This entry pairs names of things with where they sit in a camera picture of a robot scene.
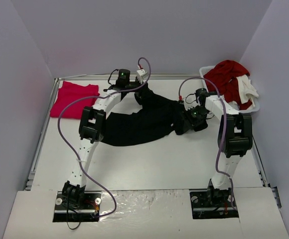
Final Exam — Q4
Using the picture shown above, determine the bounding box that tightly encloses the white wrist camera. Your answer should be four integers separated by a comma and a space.
136, 69, 149, 84
179, 101, 198, 111

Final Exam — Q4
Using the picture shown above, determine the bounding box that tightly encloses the black t shirt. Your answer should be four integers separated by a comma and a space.
101, 83, 194, 147

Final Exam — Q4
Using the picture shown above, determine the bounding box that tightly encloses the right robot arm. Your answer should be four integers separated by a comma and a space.
184, 88, 253, 206

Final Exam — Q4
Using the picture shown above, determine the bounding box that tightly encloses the folded pink t shirt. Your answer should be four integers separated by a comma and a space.
50, 81, 100, 120

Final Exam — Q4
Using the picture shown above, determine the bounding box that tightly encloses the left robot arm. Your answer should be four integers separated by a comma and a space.
62, 67, 151, 208

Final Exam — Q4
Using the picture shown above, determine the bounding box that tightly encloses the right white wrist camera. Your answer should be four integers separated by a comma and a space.
179, 101, 198, 111

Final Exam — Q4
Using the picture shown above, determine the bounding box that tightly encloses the white plastic basket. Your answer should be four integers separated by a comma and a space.
199, 65, 261, 118

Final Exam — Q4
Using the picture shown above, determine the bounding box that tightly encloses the red t shirt in basket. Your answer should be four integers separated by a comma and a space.
203, 60, 252, 110

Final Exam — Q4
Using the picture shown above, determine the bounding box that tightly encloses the white t shirt in basket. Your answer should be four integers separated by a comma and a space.
230, 74, 259, 107

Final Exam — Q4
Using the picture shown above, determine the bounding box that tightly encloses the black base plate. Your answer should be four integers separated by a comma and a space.
52, 192, 102, 223
189, 189, 239, 220

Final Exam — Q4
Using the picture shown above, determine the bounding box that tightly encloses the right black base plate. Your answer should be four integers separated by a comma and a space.
189, 189, 239, 220

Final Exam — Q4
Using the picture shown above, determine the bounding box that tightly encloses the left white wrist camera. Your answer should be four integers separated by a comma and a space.
136, 69, 149, 84

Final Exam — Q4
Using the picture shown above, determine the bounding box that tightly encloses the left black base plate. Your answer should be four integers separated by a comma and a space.
52, 192, 102, 223

